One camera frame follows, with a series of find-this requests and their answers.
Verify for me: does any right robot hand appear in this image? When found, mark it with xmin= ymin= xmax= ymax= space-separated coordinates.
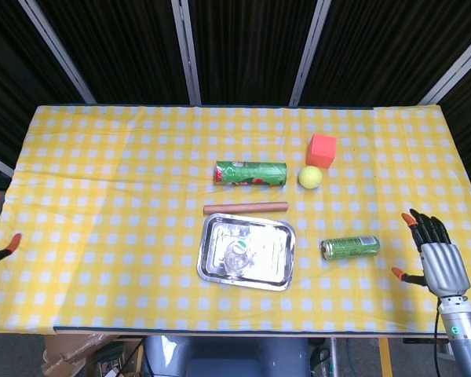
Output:
xmin=391 ymin=208 xmax=471 ymax=296

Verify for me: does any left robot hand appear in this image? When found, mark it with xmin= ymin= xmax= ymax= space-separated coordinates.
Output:
xmin=0 ymin=192 xmax=23 ymax=272

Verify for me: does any transparent plastic water bottle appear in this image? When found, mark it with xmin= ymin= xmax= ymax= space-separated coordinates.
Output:
xmin=222 ymin=237 xmax=257 ymax=276

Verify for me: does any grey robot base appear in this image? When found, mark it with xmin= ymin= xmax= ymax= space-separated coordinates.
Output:
xmin=143 ymin=335 xmax=312 ymax=377

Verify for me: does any rectangular metal tray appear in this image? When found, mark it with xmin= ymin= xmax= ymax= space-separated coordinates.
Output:
xmin=196 ymin=213 xmax=297 ymax=291

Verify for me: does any green drink can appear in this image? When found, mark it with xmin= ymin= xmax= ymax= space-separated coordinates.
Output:
xmin=319 ymin=235 xmax=381 ymax=262

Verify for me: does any yellow white checkered tablecloth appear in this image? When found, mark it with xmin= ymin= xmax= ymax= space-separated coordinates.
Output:
xmin=0 ymin=104 xmax=471 ymax=335

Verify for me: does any brown cardboard box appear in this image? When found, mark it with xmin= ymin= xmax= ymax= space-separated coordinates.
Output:
xmin=41 ymin=333 xmax=121 ymax=377

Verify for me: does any yellow tennis ball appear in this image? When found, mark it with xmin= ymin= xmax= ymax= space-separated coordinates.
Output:
xmin=298 ymin=165 xmax=323 ymax=191

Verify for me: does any orange foam cube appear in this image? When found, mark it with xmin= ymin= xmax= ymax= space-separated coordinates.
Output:
xmin=305 ymin=133 xmax=338 ymax=170

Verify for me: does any brown wooden rolling stick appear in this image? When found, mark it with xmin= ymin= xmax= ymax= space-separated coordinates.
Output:
xmin=203 ymin=201 xmax=290 ymax=215

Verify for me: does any green chips tube can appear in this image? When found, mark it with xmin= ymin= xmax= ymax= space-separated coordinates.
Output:
xmin=214 ymin=159 xmax=288 ymax=187

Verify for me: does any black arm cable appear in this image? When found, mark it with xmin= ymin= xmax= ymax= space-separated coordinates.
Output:
xmin=433 ymin=300 xmax=443 ymax=377

